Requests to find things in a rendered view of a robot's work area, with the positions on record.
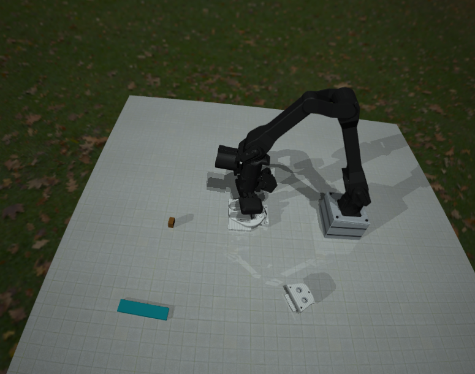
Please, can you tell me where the teal flat bar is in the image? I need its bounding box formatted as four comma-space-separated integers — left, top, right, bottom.
117, 299, 169, 320

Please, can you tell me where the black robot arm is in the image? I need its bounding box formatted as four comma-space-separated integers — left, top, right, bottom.
215, 87, 371, 217

